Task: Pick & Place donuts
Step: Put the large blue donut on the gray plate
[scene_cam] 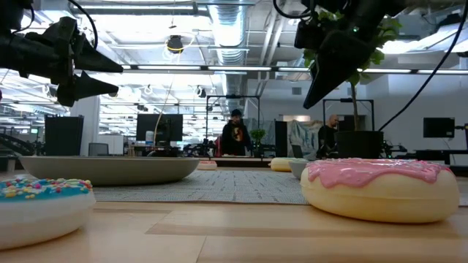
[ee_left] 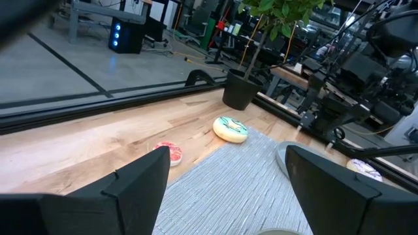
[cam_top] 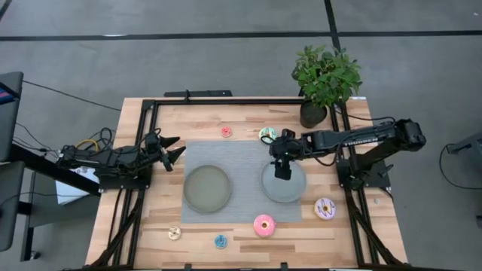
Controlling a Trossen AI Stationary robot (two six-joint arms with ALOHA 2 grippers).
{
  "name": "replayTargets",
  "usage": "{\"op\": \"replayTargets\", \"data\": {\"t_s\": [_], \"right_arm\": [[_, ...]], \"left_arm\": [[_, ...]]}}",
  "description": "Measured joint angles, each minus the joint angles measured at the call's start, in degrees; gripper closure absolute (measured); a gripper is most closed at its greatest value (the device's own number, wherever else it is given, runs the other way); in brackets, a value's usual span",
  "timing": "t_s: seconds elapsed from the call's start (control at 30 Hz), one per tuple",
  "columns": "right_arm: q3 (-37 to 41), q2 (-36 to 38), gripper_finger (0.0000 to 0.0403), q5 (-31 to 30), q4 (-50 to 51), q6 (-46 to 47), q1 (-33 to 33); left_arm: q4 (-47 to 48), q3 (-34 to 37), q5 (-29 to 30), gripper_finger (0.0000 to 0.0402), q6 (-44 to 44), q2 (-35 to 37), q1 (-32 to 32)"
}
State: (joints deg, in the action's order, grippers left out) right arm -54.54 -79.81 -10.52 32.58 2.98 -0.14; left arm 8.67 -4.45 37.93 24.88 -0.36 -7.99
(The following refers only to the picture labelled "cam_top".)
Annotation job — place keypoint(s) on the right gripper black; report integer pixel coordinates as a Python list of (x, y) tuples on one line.
[(282, 150)]

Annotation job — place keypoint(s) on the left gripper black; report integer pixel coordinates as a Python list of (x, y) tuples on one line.
[(162, 156)]

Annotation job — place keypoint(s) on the medium teal iced donut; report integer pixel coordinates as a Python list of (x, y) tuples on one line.
[(266, 131)]

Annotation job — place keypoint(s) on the large purple iced donut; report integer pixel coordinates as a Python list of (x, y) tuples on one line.
[(325, 209)]

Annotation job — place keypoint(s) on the large pink iced donut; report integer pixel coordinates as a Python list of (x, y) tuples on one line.
[(264, 226)]

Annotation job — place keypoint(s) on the small red-pink iced donut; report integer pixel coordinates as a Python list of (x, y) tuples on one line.
[(226, 132)]

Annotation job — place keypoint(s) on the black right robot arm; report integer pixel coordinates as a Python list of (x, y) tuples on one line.
[(361, 137)]

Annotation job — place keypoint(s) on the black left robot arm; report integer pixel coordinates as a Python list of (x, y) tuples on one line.
[(109, 158)]

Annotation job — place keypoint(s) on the light grey round plate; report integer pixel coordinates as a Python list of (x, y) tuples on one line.
[(291, 191)]

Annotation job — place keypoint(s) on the grey woven placemat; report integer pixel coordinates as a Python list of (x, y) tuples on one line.
[(244, 154)]

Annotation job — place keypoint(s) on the large beige-grey round plate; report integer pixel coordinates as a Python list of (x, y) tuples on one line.
[(207, 188)]

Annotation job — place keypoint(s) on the black bar device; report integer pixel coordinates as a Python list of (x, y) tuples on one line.
[(197, 93)]

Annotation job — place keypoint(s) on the dark plant pot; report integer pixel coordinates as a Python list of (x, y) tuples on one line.
[(312, 114)]

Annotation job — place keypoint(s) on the small beige iced donut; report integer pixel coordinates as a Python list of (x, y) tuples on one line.
[(174, 233)]

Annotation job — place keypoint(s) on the small blue sprinkled donut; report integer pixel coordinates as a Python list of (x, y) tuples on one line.
[(220, 241)]

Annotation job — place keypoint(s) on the green leafy plant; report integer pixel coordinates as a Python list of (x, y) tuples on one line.
[(325, 75)]

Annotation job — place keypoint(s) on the white paper box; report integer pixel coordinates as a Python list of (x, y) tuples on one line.
[(73, 192)]

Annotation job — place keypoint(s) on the black desk beam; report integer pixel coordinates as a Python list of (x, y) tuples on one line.
[(49, 167)]

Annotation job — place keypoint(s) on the dark grey panel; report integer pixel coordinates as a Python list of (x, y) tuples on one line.
[(11, 207), (9, 124)]

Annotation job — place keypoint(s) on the grey floor stand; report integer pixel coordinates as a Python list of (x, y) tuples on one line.
[(470, 145)]

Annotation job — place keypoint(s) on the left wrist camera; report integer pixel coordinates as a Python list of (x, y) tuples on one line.
[(152, 140)]

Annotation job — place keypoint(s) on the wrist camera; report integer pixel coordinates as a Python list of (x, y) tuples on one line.
[(152, 140), (288, 134)]

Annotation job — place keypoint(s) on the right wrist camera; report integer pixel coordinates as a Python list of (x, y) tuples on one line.
[(288, 134)]

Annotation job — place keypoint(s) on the black aluminium table frame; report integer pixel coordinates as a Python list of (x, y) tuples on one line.
[(226, 101)]

